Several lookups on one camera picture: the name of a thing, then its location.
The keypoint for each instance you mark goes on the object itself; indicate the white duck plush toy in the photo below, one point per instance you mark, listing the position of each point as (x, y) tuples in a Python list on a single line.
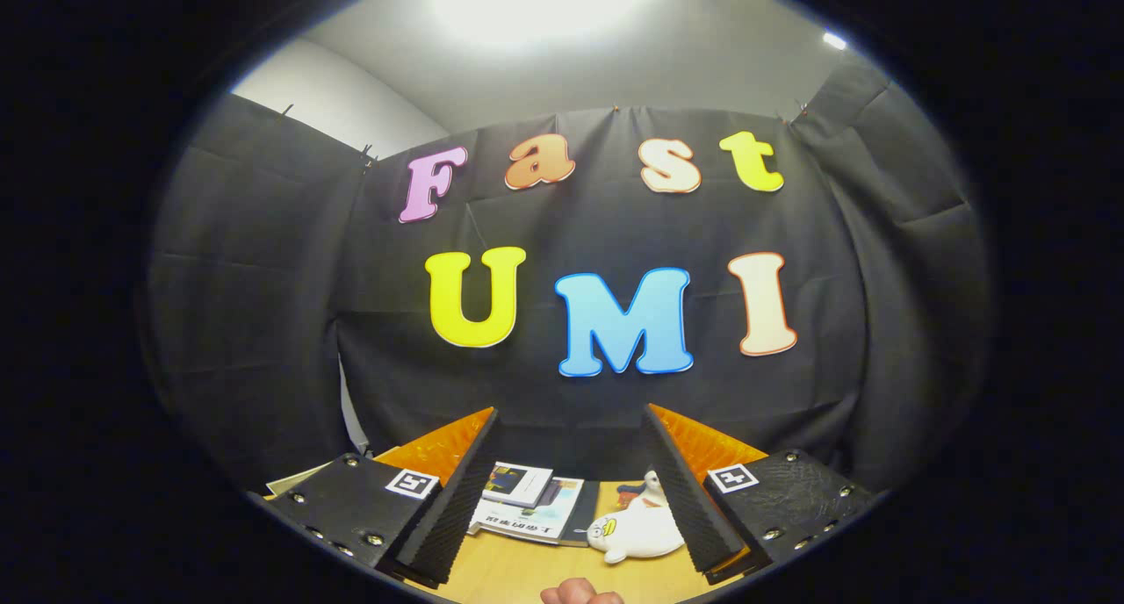
[(641, 534)]

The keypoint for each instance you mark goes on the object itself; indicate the small ceiling light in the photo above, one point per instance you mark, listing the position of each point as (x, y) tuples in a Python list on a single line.
[(834, 39)]

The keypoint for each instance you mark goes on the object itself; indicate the green fabric storage box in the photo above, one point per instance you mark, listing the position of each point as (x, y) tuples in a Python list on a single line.
[(299, 481)]

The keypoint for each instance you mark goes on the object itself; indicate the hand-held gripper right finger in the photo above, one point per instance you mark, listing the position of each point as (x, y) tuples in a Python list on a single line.
[(694, 516)]

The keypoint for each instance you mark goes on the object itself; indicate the penguin plush toy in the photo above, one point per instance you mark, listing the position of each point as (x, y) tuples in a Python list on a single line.
[(627, 495)]

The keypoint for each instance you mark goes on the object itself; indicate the pale cover book black title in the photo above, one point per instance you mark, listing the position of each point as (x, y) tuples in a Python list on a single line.
[(531, 523)]

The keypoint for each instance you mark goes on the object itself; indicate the dark cover book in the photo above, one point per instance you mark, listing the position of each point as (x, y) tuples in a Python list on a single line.
[(581, 512)]

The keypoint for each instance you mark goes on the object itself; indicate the large ceiling light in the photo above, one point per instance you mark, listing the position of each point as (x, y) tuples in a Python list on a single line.
[(536, 3)]

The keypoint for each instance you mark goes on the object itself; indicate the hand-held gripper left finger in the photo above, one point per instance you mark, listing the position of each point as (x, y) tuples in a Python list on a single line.
[(457, 507)]

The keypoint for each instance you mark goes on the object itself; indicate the small book blue photo cover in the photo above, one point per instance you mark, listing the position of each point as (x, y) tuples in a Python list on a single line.
[(518, 483)]

